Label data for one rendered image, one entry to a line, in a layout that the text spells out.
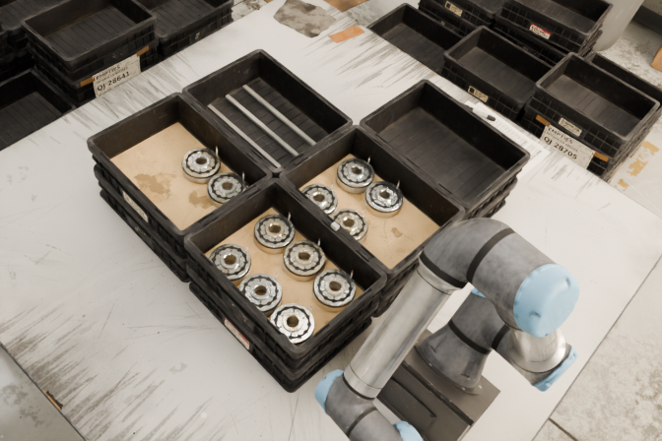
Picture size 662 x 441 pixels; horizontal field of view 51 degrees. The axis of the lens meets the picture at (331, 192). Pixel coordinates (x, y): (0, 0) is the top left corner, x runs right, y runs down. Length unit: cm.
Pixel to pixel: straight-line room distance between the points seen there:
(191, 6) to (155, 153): 133
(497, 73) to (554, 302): 206
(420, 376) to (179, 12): 210
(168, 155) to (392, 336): 94
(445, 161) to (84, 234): 103
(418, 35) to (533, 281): 234
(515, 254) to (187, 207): 96
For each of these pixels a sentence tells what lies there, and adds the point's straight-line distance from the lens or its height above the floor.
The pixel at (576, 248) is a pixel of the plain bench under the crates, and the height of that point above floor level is 70.
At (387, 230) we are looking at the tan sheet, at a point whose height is 83.
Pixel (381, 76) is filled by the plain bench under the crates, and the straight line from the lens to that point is 242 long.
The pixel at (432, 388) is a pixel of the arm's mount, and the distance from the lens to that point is 151.
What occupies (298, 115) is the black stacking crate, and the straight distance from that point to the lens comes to 205.
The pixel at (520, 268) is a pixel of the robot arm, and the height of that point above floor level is 140.
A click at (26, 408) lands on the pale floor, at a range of 254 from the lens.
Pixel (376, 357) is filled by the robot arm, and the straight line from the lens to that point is 126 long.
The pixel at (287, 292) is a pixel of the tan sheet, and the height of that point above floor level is 83.
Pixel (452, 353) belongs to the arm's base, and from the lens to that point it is 158.
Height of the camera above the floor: 228
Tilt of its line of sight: 51 degrees down
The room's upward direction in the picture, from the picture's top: 10 degrees clockwise
